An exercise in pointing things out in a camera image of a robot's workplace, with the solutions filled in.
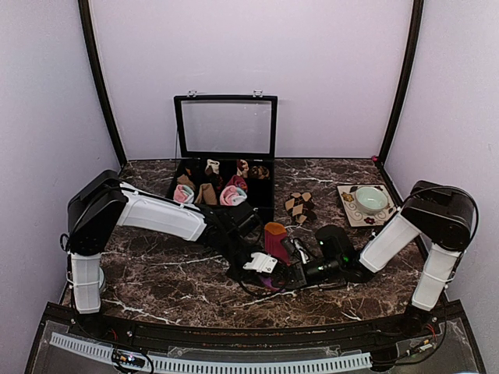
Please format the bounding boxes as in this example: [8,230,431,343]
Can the maroon purple orange striped sock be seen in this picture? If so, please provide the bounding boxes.
[259,222,291,291]

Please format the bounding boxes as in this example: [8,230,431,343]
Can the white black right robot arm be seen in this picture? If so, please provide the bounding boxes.
[272,181,480,338]

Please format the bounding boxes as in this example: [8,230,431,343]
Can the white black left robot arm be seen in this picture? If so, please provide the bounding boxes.
[60,170,262,340]

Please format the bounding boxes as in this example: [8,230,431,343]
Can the brown argyle rolled sock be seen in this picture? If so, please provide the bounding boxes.
[285,192,317,224]

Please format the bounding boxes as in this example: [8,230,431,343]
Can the pink white rolled sock right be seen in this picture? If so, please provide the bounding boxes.
[219,185,247,206]

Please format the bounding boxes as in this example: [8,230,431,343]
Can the pink white rolled sock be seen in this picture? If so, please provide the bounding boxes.
[173,184,194,204]
[219,185,247,206]

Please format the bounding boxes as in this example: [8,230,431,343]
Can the brown tan rolled sock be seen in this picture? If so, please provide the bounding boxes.
[194,183,218,206]

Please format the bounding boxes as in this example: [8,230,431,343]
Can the square floral ceramic plate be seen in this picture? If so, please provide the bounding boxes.
[337,184,398,228]

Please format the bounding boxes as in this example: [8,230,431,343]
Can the maroon teal rolled sock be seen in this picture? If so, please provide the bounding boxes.
[227,175,248,192]

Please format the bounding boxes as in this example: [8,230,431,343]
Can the pink white rolled sock left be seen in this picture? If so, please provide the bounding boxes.
[173,184,194,204]

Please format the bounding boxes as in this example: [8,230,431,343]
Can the leopard pattern rolled sock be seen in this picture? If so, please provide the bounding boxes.
[248,165,270,180]

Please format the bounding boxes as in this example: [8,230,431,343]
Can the pale green ceramic bowl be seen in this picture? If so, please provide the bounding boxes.
[355,186,389,215]

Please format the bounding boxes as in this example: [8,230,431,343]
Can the cream brown rolled sock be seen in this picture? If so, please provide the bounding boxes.
[205,159,220,176]

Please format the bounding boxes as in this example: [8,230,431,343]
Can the black sock organizer box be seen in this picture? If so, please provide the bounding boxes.
[166,93,278,222]

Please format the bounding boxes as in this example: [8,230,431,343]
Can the pale green bowl left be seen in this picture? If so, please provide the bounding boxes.
[98,267,106,294]

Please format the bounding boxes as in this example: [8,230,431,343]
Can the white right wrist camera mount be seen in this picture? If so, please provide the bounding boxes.
[281,237,313,264]

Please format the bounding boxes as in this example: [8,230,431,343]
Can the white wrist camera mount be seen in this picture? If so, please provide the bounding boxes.
[243,252,278,274]
[281,237,313,264]

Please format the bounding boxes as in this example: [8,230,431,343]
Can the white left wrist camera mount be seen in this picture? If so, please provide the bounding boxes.
[243,252,278,274]

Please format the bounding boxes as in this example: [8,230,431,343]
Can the white slotted cable duct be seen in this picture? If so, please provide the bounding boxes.
[49,333,372,373]

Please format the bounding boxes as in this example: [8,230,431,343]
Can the black front table rail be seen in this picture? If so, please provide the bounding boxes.
[42,302,465,351]

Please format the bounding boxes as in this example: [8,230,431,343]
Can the black right frame post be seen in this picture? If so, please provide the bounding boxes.
[377,0,424,168]

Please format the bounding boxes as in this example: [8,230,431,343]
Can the black frame post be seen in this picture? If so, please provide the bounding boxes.
[77,0,128,168]
[377,0,424,168]

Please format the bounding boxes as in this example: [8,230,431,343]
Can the black left frame post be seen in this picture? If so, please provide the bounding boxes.
[77,0,128,168]

